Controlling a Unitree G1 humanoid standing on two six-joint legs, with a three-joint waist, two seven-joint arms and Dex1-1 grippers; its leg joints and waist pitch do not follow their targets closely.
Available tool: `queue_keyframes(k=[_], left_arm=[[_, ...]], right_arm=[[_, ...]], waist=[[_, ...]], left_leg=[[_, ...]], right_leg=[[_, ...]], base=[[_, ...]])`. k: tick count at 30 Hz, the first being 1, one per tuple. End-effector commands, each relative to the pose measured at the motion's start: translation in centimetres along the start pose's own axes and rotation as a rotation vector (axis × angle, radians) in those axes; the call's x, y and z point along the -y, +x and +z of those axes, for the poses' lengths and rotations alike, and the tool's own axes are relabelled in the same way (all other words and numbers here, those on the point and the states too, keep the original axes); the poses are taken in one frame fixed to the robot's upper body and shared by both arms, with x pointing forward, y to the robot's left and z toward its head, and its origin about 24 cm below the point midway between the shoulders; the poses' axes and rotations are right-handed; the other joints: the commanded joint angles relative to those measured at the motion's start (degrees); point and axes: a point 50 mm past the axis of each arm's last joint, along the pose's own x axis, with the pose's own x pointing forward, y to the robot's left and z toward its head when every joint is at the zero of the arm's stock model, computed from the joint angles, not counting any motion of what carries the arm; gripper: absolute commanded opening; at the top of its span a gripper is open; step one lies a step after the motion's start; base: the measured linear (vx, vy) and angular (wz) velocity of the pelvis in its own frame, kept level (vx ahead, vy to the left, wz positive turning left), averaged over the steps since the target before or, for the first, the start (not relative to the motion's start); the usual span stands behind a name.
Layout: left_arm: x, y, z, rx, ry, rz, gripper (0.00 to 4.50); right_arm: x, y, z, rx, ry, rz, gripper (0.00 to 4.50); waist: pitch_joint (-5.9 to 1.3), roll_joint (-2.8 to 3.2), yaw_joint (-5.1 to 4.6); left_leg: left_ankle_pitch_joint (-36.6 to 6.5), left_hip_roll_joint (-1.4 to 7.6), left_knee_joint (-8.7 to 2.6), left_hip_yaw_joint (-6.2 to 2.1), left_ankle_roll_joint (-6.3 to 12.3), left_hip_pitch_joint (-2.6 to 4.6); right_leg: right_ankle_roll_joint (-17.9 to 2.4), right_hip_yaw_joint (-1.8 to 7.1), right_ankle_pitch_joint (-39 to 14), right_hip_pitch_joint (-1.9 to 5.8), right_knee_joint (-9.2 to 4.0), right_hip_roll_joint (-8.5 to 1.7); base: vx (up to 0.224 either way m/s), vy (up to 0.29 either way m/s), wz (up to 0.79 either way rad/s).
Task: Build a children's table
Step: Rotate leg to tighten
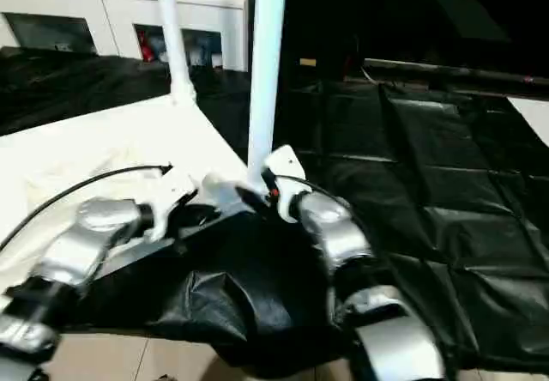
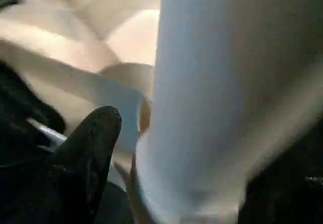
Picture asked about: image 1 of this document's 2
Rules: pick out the white plastic table top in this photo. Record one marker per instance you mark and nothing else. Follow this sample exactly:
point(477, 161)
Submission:
point(94, 158)

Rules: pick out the white plastic table leg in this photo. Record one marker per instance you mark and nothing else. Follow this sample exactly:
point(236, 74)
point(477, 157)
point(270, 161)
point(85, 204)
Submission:
point(266, 63)
point(171, 38)

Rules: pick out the small yellow tag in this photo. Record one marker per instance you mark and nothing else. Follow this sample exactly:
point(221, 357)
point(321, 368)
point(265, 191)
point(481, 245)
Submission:
point(307, 62)

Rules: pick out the red bottle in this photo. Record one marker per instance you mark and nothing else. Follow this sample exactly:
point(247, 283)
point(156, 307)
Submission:
point(146, 48)

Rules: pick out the black plastic mat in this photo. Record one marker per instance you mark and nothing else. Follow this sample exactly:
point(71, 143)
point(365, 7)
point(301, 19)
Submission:
point(446, 192)

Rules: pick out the black bar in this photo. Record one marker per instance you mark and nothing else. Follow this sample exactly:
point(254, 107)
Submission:
point(455, 74)

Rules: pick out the white cabinet with glass doors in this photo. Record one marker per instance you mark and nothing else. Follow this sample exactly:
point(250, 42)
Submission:
point(69, 8)

